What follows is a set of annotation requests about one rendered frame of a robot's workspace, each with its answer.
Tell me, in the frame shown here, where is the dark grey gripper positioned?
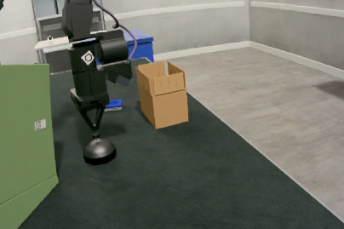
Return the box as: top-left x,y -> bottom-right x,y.
70,67 -> 110,132

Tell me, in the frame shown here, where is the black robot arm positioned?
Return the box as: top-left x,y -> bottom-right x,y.
61,0 -> 132,95

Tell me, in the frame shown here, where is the brown cardboard box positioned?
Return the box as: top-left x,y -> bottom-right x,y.
136,61 -> 188,129

